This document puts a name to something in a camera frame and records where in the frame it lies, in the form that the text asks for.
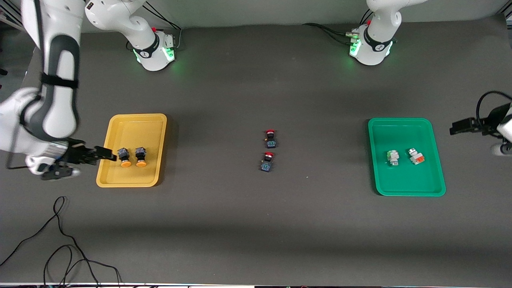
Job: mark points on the yellow mushroom push button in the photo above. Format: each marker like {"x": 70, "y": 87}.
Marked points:
{"x": 140, "y": 153}
{"x": 124, "y": 154}

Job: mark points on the red mushroom push button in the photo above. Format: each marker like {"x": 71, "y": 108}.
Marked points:
{"x": 271, "y": 140}
{"x": 266, "y": 164}

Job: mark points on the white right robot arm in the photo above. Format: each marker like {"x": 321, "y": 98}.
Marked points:
{"x": 60, "y": 112}

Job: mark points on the yellow plastic tray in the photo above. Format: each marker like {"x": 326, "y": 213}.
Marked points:
{"x": 132, "y": 132}

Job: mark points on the dark grey table mat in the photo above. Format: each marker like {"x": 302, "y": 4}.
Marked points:
{"x": 248, "y": 224}

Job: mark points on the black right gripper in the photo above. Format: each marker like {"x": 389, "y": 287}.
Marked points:
{"x": 74, "y": 154}

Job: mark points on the white orange contact block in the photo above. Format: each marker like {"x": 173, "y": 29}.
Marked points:
{"x": 416, "y": 158}

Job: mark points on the green push button switch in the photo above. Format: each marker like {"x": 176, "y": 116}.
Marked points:
{"x": 393, "y": 157}

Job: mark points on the aluminium frame rail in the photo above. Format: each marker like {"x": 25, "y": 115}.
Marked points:
{"x": 8, "y": 20}
{"x": 508, "y": 16}

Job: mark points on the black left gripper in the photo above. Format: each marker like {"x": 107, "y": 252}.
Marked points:
{"x": 485, "y": 123}

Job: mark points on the green plastic tray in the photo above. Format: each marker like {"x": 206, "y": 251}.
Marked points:
{"x": 404, "y": 180}

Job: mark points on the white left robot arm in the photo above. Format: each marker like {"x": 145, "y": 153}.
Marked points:
{"x": 376, "y": 44}

